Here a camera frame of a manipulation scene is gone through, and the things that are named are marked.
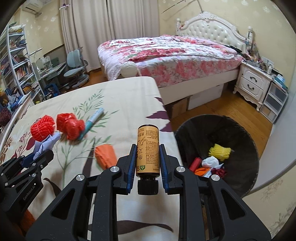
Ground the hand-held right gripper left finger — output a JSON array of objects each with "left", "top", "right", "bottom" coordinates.
[{"left": 25, "top": 144, "right": 137, "bottom": 241}]

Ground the white tissue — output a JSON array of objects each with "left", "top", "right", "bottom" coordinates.
[{"left": 201, "top": 156, "right": 224, "bottom": 169}]

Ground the pink floral blanket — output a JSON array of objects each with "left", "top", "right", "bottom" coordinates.
[{"left": 97, "top": 34, "right": 245, "bottom": 80}]

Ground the dark red ribbon bow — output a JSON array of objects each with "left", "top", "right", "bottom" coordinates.
[{"left": 211, "top": 168, "right": 227, "bottom": 178}]

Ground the blue crate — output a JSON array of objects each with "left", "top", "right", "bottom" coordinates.
[{"left": 44, "top": 84, "right": 61, "bottom": 97}]

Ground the teal box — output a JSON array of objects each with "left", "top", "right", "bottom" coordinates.
[{"left": 275, "top": 75, "right": 287, "bottom": 88}]

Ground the red foam fruit net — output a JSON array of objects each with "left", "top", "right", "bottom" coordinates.
[{"left": 30, "top": 115, "right": 56, "bottom": 142}]

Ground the plastic drawer unit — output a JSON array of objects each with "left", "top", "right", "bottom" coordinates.
[{"left": 261, "top": 81, "right": 289, "bottom": 124}]

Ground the white nightstand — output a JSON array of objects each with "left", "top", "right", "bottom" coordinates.
[{"left": 233, "top": 62, "right": 274, "bottom": 112}]

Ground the small red packet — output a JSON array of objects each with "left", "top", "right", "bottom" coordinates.
[{"left": 189, "top": 157, "right": 202, "bottom": 171}]

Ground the orange packet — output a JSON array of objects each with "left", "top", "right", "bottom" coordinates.
[{"left": 95, "top": 143, "right": 118, "bottom": 170}]

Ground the white bookshelf with books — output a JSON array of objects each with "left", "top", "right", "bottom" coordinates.
[{"left": 0, "top": 23, "right": 45, "bottom": 110}]

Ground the lavender cloth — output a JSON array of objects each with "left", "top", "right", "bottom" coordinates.
[{"left": 32, "top": 131, "right": 62, "bottom": 161}]

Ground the red plastic bag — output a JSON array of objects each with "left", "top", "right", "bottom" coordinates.
[{"left": 56, "top": 113, "right": 85, "bottom": 141}]

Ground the grey study desk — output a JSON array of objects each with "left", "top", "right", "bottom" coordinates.
[{"left": 31, "top": 55, "right": 68, "bottom": 96}]

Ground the brown cardboard box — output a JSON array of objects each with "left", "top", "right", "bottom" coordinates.
[{"left": 166, "top": 97, "right": 190, "bottom": 119}]

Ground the yellow foam fruit net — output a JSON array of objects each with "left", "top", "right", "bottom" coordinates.
[{"left": 208, "top": 143, "right": 232, "bottom": 162}]

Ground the floral tablecloth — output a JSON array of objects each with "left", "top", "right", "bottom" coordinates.
[{"left": 0, "top": 76, "right": 185, "bottom": 241}]

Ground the white wardrobe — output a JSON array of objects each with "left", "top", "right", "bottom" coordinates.
[{"left": 242, "top": 93, "right": 296, "bottom": 234}]

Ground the beige curtain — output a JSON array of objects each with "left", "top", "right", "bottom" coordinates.
[
  {"left": 106, "top": 0, "right": 160, "bottom": 45},
  {"left": 59, "top": 0, "right": 110, "bottom": 59}
]

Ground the white bed with tufted headboard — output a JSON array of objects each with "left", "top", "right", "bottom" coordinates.
[{"left": 97, "top": 11, "right": 254, "bottom": 94}]

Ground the blue and white pen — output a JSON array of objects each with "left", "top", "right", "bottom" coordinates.
[{"left": 77, "top": 108, "right": 105, "bottom": 141}]

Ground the black trash bin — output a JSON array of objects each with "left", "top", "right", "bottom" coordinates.
[{"left": 174, "top": 114, "right": 260, "bottom": 199}]

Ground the metal rod above bed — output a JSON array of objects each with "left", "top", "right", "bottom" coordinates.
[{"left": 160, "top": 0, "right": 204, "bottom": 15}]

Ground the orange wrapper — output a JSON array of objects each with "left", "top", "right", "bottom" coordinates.
[{"left": 194, "top": 167, "right": 212, "bottom": 178}]

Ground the grey-blue desk chair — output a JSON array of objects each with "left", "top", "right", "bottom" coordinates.
[{"left": 63, "top": 47, "right": 90, "bottom": 88}]

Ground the brown bottle with yellow label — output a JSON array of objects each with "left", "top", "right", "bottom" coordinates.
[{"left": 135, "top": 124, "right": 161, "bottom": 195}]

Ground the group of small bottles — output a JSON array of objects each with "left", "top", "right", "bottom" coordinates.
[{"left": 243, "top": 34, "right": 278, "bottom": 75}]

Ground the white air conditioner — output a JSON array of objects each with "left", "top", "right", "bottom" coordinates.
[{"left": 22, "top": 0, "right": 53, "bottom": 12}]

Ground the white box under bed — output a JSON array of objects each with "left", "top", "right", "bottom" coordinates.
[{"left": 187, "top": 83, "right": 228, "bottom": 111}]

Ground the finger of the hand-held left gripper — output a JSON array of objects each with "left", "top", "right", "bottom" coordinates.
[
  {"left": 5, "top": 168, "right": 40, "bottom": 189},
  {"left": 0, "top": 150, "right": 55, "bottom": 176}
]

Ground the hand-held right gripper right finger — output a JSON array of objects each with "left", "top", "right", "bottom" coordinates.
[{"left": 159, "top": 144, "right": 271, "bottom": 241}]

